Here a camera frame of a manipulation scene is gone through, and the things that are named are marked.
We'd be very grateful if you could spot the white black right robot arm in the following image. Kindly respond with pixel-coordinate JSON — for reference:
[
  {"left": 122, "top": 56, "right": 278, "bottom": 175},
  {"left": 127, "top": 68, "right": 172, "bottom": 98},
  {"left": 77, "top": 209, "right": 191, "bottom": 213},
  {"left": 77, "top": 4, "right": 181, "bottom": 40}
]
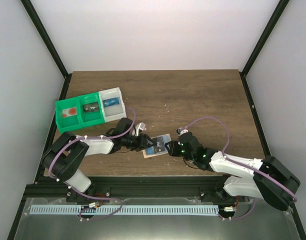
[{"left": 164, "top": 131, "right": 301, "bottom": 211}]

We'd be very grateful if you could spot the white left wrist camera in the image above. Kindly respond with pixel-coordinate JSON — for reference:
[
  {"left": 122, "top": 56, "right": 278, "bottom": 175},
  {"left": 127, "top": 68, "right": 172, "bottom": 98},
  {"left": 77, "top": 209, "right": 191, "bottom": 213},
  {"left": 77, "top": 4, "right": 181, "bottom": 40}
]
[{"left": 134, "top": 122, "right": 147, "bottom": 136}]

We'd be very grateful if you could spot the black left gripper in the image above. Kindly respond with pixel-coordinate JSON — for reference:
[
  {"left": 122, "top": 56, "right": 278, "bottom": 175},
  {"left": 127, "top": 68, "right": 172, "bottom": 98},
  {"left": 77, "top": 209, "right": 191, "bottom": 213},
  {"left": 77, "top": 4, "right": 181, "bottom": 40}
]
[{"left": 122, "top": 133, "right": 156, "bottom": 152}]

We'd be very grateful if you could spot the green plastic bin middle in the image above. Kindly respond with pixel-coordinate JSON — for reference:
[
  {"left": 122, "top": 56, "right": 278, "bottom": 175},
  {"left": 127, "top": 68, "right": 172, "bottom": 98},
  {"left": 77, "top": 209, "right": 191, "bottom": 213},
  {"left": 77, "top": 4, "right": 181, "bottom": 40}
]
[{"left": 78, "top": 92, "right": 105, "bottom": 128}]

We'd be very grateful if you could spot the metal base plate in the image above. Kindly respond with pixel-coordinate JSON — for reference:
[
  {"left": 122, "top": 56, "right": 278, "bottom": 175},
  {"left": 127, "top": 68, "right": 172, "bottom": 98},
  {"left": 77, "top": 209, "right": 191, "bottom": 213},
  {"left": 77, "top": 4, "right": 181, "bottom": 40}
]
[{"left": 14, "top": 198, "right": 301, "bottom": 240}]

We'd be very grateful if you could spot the green plastic bin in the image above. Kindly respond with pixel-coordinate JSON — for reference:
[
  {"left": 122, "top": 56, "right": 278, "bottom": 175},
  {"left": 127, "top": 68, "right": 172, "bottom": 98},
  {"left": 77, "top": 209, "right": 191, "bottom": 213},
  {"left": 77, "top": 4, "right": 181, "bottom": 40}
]
[
  {"left": 78, "top": 92, "right": 105, "bottom": 128},
  {"left": 55, "top": 97, "right": 84, "bottom": 134}
]

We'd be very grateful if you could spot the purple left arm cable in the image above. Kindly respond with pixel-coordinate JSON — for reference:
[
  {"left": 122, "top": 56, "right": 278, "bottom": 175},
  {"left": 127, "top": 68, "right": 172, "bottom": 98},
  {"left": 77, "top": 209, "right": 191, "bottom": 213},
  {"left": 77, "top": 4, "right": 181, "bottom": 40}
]
[{"left": 47, "top": 107, "right": 137, "bottom": 222}]

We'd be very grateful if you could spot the dark card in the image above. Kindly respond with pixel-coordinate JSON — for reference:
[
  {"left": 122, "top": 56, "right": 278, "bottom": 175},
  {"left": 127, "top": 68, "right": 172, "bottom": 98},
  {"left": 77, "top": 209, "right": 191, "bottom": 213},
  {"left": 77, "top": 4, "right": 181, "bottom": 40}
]
[{"left": 153, "top": 136, "right": 165, "bottom": 152}]

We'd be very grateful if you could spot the green plastic bin left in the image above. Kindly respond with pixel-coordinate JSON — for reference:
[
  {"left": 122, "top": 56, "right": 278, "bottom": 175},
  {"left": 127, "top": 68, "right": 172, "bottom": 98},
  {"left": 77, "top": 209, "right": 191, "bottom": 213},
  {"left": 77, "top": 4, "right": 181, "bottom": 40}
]
[{"left": 55, "top": 97, "right": 84, "bottom": 134}]

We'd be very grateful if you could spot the blue credit card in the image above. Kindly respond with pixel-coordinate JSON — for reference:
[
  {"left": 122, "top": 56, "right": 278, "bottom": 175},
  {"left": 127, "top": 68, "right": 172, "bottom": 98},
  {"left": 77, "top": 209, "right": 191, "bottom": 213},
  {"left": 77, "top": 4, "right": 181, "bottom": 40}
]
[{"left": 102, "top": 97, "right": 120, "bottom": 108}]

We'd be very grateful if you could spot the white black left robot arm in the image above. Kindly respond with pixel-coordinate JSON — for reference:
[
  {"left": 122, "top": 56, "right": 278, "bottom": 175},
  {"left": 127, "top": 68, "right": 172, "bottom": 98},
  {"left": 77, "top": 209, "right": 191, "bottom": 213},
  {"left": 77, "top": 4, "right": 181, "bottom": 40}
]
[{"left": 41, "top": 117, "right": 157, "bottom": 202}]

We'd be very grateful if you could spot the light blue slotted cable duct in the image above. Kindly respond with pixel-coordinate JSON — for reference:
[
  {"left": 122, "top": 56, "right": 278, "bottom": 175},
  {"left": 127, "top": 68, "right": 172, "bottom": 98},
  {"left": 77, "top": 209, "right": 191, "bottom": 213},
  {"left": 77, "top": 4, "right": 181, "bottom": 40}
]
[{"left": 29, "top": 204, "right": 219, "bottom": 216}]

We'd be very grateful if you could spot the black frame post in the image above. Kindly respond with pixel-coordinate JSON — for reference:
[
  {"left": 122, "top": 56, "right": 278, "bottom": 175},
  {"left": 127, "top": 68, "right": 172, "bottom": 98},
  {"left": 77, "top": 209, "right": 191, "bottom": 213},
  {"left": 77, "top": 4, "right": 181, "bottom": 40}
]
[
  {"left": 19, "top": 0, "right": 70, "bottom": 78},
  {"left": 239, "top": 0, "right": 291, "bottom": 76}
]

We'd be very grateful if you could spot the black frame post right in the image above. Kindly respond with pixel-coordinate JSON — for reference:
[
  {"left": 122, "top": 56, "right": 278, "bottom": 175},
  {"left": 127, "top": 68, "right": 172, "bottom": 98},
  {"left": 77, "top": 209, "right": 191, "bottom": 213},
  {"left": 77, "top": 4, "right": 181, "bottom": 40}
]
[{"left": 239, "top": 0, "right": 291, "bottom": 76}]

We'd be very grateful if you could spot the black vip card in bin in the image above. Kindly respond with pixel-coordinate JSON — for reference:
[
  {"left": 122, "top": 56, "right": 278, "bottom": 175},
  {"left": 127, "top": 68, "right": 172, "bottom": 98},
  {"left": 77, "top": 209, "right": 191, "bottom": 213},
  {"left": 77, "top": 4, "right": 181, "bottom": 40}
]
[{"left": 83, "top": 101, "right": 100, "bottom": 113}]

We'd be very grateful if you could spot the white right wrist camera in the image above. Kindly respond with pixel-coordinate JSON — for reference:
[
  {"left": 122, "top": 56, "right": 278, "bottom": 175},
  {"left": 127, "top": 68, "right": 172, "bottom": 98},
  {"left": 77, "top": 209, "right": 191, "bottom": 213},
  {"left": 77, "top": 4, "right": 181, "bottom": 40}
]
[{"left": 176, "top": 127, "right": 189, "bottom": 136}]

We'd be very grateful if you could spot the white plastic bin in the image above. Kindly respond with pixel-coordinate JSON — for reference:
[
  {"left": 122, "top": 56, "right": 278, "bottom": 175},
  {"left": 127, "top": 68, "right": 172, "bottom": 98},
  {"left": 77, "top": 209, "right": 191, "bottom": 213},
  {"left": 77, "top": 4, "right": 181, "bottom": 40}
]
[{"left": 98, "top": 87, "right": 127, "bottom": 123}]

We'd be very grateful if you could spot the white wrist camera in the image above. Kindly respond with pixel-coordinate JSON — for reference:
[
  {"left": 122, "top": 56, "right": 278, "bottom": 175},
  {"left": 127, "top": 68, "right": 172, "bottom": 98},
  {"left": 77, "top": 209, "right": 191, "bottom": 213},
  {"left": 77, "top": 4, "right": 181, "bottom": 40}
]
[
  {"left": 176, "top": 127, "right": 189, "bottom": 136},
  {"left": 134, "top": 122, "right": 147, "bottom": 136}
]

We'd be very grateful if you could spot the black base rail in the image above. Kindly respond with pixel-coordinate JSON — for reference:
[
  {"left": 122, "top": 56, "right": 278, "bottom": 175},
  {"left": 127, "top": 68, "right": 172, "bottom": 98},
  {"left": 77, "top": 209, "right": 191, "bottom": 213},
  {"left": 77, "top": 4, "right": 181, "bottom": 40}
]
[{"left": 23, "top": 174, "right": 234, "bottom": 205}]

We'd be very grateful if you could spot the black frame post left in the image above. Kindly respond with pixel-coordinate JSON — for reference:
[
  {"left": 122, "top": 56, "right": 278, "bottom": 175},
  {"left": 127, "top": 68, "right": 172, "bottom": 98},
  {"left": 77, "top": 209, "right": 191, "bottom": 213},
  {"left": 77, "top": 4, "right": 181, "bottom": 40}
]
[{"left": 19, "top": 0, "right": 70, "bottom": 78}]

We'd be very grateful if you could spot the white red card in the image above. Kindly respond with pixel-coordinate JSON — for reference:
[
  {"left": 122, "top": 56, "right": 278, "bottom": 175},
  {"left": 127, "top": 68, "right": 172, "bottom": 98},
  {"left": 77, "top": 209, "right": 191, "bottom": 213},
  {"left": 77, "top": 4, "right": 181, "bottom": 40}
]
[{"left": 62, "top": 106, "right": 78, "bottom": 118}]

